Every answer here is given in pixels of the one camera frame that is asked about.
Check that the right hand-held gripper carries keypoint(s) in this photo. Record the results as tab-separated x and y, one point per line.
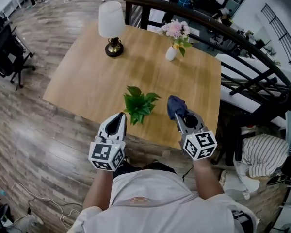
200	143

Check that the white shade table lamp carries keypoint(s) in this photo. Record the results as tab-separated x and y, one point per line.
111	18

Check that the person's left forearm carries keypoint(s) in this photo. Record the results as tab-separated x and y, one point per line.
98	190

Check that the person's right forearm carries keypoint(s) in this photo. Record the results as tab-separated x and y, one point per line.
206	178

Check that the black office chair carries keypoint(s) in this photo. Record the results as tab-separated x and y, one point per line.
6	50

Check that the dark blue cloth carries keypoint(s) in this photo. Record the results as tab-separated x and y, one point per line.
175	105

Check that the white desk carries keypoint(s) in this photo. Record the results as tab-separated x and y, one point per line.
13	5

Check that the person's white shirt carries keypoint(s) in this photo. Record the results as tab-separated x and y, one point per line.
160	203

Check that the black wall grid rack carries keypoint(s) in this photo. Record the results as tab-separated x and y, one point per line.
282	33

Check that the white vase with pink flowers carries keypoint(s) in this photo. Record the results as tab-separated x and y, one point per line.
175	33

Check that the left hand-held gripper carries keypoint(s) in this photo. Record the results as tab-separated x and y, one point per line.
104	154

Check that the black metal railing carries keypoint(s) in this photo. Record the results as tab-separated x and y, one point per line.
208	21

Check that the person's black trousers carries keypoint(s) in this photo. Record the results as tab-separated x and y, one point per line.
148	167

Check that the green potted plant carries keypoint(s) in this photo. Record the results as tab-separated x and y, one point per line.
138	104

